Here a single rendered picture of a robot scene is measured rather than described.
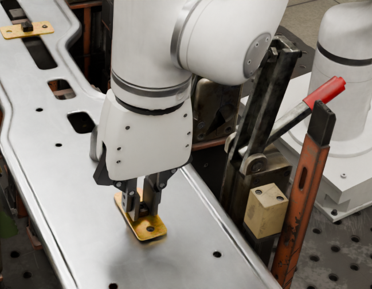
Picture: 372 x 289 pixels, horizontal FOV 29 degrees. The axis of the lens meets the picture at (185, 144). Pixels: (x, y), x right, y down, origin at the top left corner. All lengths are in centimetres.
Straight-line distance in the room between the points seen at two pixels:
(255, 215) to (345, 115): 56
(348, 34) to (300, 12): 235
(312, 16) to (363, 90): 227
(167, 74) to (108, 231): 24
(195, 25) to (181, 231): 30
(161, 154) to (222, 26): 20
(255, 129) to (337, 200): 51
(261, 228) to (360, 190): 55
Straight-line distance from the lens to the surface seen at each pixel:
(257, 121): 85
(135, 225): 86
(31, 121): 102
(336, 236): 135
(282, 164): 91
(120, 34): 70
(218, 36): 64
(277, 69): 81
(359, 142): 142
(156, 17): 67
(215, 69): 65
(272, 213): 84
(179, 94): 73
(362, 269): 131
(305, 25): 351
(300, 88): 155
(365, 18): 125
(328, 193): 136
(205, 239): 86
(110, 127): 76
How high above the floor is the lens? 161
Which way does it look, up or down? 38 degrees down
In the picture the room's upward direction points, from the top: 7 degrees clockwise
